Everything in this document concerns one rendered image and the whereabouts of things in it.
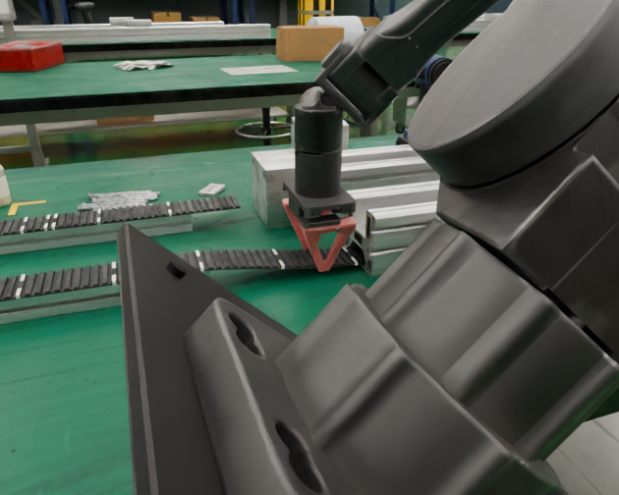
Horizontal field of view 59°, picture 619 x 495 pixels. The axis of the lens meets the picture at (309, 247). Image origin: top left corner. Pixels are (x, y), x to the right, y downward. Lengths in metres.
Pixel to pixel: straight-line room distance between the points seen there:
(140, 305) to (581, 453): 1.25
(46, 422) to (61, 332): 0.14
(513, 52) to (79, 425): 0.45
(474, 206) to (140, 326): 0.10
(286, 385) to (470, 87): 0.11
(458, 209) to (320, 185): 0.48
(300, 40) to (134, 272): 2.62
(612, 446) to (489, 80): 1.27
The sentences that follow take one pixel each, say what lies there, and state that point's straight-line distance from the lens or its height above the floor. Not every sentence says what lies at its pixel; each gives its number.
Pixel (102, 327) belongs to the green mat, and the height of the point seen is 0.78.
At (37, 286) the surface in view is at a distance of 0.68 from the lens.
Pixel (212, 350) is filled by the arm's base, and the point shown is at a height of 1.02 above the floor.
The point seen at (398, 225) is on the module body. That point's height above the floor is 0.84.
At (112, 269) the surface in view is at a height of 0.81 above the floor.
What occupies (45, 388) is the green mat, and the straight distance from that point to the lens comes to 0.58.
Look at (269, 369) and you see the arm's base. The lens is 0.16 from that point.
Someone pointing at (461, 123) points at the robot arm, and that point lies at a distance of 0.17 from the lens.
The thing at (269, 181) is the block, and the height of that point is 0.86.
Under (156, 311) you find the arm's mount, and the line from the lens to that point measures 0.18.
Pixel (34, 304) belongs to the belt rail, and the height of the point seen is 0.80.
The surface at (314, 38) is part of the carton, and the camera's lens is 2.81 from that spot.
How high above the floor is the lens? 1.12
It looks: 26 degrees down
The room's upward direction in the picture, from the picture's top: straight up
